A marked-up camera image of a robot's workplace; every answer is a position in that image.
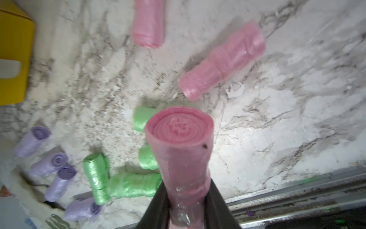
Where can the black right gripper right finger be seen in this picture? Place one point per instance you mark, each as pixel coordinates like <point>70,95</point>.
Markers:
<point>217,213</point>

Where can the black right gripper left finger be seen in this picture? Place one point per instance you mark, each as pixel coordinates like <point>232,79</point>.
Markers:
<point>157,215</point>

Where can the green trash bag roll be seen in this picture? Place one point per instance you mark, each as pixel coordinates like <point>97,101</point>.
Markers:
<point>147,159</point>
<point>96,167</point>
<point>131,185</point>
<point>141,116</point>

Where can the purple trash bag roll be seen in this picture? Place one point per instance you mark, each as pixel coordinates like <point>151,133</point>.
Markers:
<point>82,209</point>
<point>51,163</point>
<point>60,184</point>
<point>32,141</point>

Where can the white green work glove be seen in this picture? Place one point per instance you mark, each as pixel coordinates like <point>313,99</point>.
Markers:
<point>30,197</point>

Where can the pink trash bag roll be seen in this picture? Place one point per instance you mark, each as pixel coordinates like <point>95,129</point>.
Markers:
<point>240,49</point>
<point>148,29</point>
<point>181,139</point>

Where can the yellow plastic drawer unit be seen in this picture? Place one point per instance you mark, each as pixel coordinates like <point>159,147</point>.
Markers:
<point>17,36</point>

